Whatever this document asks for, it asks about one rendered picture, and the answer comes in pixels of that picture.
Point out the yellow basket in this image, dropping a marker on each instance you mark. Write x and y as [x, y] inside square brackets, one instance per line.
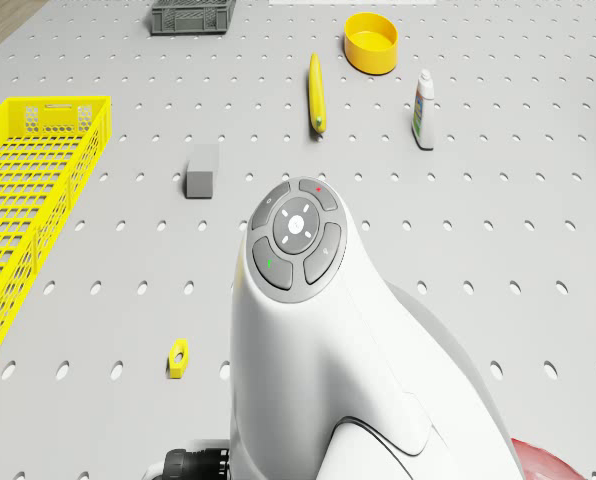
[8, 107]

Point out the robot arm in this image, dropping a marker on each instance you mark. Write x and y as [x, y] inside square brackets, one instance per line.
[328, 350]

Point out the yellow bowl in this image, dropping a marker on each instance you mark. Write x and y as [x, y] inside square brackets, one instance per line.
[373, 55]

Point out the grey cube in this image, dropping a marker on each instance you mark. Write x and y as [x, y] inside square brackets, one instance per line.
[200, 182]

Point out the dark grey basket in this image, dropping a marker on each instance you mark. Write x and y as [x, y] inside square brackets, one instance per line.
[188, 17]

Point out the red plate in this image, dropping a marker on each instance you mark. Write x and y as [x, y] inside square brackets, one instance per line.
[533, 460]

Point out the small white bottle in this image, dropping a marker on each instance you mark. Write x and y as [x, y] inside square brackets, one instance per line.
[423, 115]

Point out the yellow bolt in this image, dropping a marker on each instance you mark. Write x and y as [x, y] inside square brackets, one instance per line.
[172, 361]

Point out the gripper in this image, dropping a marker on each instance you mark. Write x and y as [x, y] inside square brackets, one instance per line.
[198, 462]

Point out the banana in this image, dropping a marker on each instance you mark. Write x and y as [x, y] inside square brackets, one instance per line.
[316, 95]

